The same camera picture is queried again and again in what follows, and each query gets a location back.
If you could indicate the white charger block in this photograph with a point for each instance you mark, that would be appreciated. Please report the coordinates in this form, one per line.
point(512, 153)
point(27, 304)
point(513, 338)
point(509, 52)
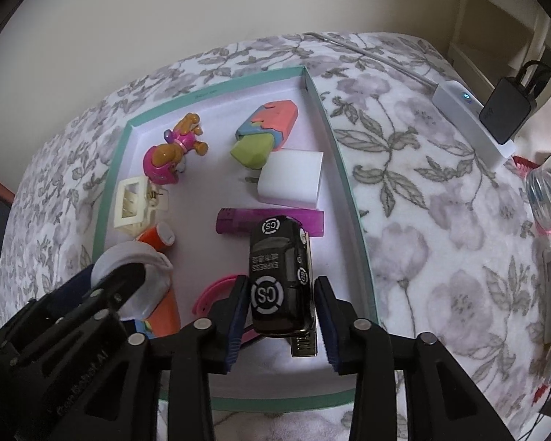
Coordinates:
point(291, 177)

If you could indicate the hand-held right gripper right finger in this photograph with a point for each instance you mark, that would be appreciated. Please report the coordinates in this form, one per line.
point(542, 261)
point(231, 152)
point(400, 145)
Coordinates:
point(326, 326)

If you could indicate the white power strip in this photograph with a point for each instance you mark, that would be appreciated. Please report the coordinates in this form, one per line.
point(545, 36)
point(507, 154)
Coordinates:
point(463, 105)

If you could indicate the grey floral blanket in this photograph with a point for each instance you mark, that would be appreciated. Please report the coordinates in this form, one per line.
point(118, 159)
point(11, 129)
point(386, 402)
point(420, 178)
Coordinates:
point(441, 239)

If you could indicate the purple lighter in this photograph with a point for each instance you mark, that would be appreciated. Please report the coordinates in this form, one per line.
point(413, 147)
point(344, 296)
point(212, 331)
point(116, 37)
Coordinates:
point(236, 221)

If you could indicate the pink toy car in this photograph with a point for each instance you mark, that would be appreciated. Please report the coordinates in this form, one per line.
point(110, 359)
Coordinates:
point(211, 294)

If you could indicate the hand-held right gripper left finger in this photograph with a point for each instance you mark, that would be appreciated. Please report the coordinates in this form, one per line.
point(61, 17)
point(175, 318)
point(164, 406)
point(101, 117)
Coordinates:
point(236, 326)

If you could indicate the white shelf unit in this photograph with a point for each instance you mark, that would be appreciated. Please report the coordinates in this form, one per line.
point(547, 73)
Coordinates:
point(496, 18)

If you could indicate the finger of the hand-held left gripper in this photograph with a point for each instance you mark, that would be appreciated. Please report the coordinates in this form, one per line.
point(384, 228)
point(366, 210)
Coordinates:
point(115, 287)
point(71, 291)

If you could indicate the clear plastic bottle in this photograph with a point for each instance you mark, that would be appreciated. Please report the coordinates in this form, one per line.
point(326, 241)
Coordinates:
point(548, 183)

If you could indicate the red small bottle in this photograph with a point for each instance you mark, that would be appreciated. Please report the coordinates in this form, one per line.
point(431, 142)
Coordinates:
point(158, 236)

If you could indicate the black toy car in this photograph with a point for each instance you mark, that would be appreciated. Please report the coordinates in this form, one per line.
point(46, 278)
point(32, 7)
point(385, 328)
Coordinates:
point(278, 280)

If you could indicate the green-edged white box tray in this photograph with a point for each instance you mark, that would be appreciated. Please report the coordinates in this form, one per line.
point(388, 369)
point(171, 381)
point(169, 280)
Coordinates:
point(211, 115)

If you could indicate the orange blue toy block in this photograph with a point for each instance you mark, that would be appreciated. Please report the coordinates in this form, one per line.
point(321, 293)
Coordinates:
point(165, 312)

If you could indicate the gold patterned lighter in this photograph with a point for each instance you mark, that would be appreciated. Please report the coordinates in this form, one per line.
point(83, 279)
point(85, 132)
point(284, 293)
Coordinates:
point(303, 344)

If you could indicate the pink blue toy block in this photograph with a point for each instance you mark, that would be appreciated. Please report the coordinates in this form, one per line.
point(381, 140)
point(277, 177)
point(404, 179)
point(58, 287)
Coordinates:
point(264, 131)

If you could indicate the pink dog toy figure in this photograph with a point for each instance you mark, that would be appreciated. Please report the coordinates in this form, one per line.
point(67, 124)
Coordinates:
point(174, 156)

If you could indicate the black power adapter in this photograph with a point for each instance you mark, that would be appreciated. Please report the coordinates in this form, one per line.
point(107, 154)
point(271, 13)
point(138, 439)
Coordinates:
point(507, 110)

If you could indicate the cream plastic toy frame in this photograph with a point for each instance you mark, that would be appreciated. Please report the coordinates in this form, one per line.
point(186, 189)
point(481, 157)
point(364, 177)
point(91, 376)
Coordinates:
point(131, 202)

